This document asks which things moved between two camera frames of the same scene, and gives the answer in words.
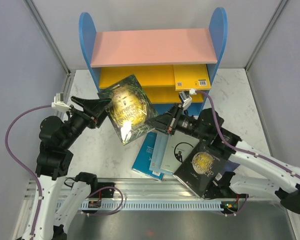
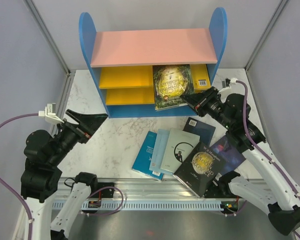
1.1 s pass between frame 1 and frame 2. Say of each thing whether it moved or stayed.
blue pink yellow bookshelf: stayed
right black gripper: moved
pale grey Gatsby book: stayed
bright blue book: stayed
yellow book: stayed
